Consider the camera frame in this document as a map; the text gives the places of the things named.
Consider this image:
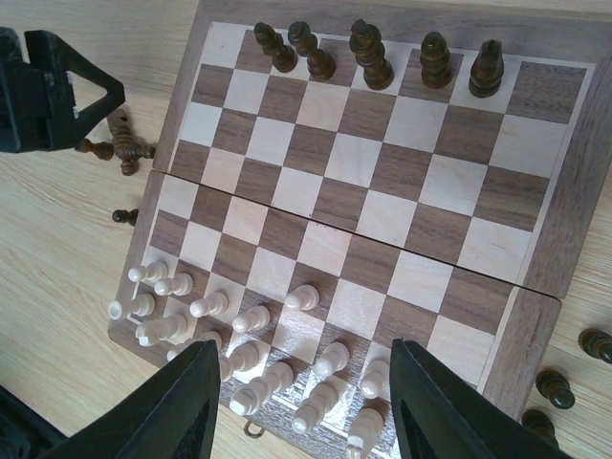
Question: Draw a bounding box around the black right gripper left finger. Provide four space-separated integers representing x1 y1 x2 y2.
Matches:
43 340 221 458

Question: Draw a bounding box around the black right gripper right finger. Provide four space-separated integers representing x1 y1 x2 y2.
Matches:
389 339 568 458

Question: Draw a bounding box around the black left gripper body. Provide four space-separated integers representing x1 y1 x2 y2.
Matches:
1 27 49 153

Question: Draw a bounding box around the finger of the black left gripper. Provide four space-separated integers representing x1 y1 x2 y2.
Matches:
25 30 125 151

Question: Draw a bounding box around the dark bishop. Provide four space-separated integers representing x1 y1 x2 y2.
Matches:
253 22 297 73
420 32 452 89

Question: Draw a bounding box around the dark king chess piece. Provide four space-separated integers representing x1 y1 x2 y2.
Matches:
349 19 394 91

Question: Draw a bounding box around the dark knight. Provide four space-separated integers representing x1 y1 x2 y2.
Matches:
469 39 504 98

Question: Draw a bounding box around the dark queen chess piece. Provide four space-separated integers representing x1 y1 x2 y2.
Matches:
288 21 337 81

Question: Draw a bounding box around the wooden chess board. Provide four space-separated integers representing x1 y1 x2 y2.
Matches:
108 1 611 458

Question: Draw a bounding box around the white pawn on centre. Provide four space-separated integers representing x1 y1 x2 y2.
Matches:
284 284 319 311

